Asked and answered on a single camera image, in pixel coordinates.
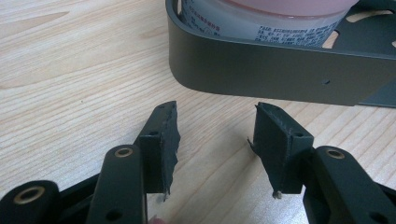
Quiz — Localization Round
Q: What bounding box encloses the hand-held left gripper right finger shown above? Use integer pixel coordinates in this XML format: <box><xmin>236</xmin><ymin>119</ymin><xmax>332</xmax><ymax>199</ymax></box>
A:
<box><xmin>247</xmin><ymin>102</ymin><xmax>315</xmax><ymax>200</ymax></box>

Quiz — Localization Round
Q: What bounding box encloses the pink jar with white lid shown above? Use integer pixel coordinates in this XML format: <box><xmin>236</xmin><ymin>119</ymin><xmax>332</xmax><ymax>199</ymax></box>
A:
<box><xmin>179</xmin><ymin>0</ymin><xmax>360</xmax><ymax>49</ymax></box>

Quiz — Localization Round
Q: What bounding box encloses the black corner shelf rack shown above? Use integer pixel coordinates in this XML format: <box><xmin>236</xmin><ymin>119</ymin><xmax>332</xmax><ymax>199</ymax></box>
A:
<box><xmin>165</xmin><ymin>0</ymin><xmax>396</xmax><ymax>109</ymax></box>

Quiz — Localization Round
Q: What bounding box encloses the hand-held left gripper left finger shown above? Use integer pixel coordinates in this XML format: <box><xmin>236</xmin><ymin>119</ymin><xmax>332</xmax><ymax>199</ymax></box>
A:
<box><xmin>134</xmin><ymin>100</ymin><xmax>182</xmax><ymax>202</ymax></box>

